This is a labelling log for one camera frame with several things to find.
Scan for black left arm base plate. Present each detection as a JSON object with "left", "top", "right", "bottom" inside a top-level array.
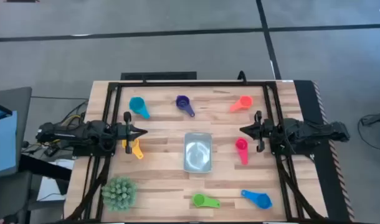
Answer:
[{"left": 72, "top": 136, "right": 118, "bottom": 157}]

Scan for purple measuring cup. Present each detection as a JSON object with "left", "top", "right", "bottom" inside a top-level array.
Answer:
[{"left": 176, "top": 95, "right": 196, "bottom": 118}]

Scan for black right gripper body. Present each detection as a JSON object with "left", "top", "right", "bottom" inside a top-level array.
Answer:
[{"left": 254, "top": 111, "right": 273, "bottom": 153}]

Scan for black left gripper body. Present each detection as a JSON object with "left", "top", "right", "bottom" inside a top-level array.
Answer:
[{"left": 115, "top": 111, "right": 135, "bottom": 155}]

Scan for orange measuring cup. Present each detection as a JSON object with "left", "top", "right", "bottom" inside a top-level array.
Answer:
[{"left": 229, "top": 95, "right": 254, "bottom": 113}]

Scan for green measuring cup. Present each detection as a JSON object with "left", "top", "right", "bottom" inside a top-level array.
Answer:
[{"left": 191, "top": 193, "right": 221, "bottom": 209}]

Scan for green spiky ball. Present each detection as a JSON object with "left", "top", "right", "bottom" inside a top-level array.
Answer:
[{"left": 101, "top": 176, "right": 138, "bottom": 213}]

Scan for blue measuring cup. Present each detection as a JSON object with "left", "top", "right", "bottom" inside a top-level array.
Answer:
[{"left": 240, "top": 189, "right": 273, "bottom": 210}]

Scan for teal measuring cup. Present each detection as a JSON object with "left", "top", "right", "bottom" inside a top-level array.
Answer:
[{"left": 129, "top": 96, "right": 151, "bottom": 120}]

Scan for pink measuring cup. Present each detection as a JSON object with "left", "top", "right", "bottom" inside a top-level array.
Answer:
[{"left": 235, "top": 138, "right": 249, "bottom": 166}]

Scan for grey plastic basket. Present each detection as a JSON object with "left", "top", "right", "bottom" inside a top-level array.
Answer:
[{"left": 183, "top": 132, "right": 213, "bottom": 174}]

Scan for yellow measuring cup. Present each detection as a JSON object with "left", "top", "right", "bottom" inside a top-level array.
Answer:
[{"left": 121, "top": 138, "right": 145, "bottom": 160}]

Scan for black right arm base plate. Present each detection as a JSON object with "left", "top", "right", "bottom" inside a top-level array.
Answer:
[{"left": 269, "top": 141, "right": 321, "bottom": 156}]

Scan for grey desk top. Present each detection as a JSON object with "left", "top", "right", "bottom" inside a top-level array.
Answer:
[{"left": 0, "top": 86, "right": 33, "bottom": 180}]

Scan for white box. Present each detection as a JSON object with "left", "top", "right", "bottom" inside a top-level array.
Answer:
[{"left": 37, "top": 158, "right": 74, "bottom": 203}]

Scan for blue fabric panel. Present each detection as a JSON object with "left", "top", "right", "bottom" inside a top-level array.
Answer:
[{"left": 0, "top": 111, "right": 19, "bottom": 179}]

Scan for black metal table frame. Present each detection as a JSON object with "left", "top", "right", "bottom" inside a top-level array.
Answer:
[{"left": 64, "top": 81, "right": 330, "bottom": 223}]

